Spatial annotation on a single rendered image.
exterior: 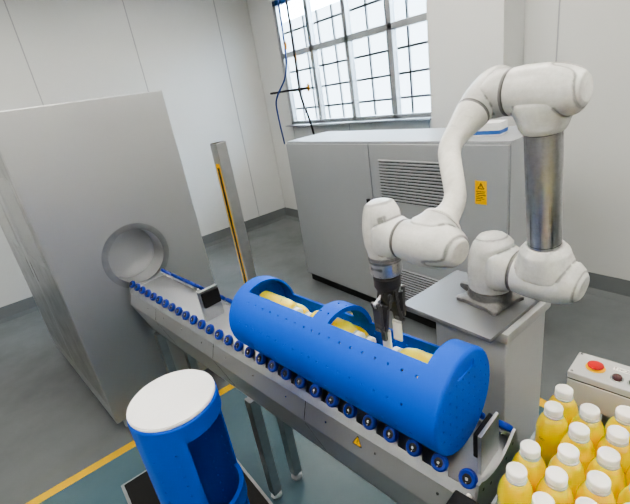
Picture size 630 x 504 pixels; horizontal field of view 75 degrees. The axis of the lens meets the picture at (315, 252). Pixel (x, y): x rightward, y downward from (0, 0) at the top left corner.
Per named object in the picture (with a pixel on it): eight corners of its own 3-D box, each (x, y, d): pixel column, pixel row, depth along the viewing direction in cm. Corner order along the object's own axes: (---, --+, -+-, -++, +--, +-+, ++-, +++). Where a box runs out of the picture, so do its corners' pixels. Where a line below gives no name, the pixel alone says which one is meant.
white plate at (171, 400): (119, 442, 117) (120, 445, 117) (216, 412, 122) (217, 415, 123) (132, 383, 142) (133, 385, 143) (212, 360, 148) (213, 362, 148)
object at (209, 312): (222, 311, 204) (214, 283, 199) (226, 313, 201) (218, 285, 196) (204, 320, 198) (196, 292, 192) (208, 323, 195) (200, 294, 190)
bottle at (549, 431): (546, 452, 109) (550, 397, 102) (571, 472, 103) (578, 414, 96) (527, 464, 106) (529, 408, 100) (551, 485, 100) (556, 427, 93)
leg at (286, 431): (297, 469, 222) (275, 375, 199) (304, 475, 218) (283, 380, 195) (289, 476, 219) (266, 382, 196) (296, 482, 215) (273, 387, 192)
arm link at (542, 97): (529, 277, 154) (595, 295, 138) (506, 300, 147) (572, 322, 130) (522, 59, 119) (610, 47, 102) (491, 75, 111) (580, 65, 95)
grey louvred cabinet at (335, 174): (345, 262, 466) (326, 131, 413) (541, 327, 303) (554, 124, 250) (307, 280, 437) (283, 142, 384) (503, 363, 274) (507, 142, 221)
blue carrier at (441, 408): (290, 325, 179) (280, 264, 169) (489, 414, 118) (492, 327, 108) (235, 357, 161) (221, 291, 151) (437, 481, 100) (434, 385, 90)
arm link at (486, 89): (449, 95, 122) (492, 92, 111) (480, 56, 126) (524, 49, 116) (463, 130, 130) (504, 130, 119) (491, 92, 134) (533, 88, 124)
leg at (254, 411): (277, 487, 214) (252, 392, 191) (284, 494, 210) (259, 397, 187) (268, 495, 210) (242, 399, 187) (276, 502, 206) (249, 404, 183)
